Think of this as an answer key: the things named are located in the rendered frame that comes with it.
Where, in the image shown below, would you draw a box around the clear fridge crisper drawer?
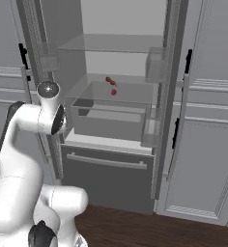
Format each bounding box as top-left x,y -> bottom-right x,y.
70,97 -> 153,143

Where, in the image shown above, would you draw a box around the clear fridge door bin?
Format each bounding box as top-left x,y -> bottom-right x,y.
39,54 -> 61,73
145,46 -> 167,84
140,107 -> 162,149

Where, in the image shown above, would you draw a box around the clear glass fridge shelf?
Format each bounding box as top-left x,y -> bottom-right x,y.
56,33 -> 166,54
64,72 -> 159,105

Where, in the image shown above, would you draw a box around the grey fridge door two bins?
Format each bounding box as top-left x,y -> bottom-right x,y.
150,0 -> 191,201

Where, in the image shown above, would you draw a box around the grey open fridge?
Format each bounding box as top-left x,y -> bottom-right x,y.
38,0 -> 172,216

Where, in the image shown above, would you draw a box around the grey fridge door with bin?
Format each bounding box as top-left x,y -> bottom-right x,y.
15,0 -> 66,181

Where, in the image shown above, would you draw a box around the dark red food piece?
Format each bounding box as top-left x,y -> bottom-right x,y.
105,75 -> 118,88

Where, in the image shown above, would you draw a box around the dark grey freezer drawer front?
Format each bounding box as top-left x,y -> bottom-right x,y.
60,144 -> 156,216

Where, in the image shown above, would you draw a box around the grey tall cupboard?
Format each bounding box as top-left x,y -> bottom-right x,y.
156,0 -> 228,229
0,0 -> 54,186

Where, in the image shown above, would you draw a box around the grey freezer drawer handle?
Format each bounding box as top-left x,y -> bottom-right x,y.
66,151 -> 149,171

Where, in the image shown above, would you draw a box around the black cupboard handle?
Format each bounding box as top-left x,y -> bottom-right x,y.
17,42 -> 30,70
171,117 -> 181,150
184,48 -> 194,74

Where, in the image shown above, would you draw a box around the grey fridge door handle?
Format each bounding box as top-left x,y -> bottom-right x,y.
166,71 -> 190,181
20,64 -> 35,104

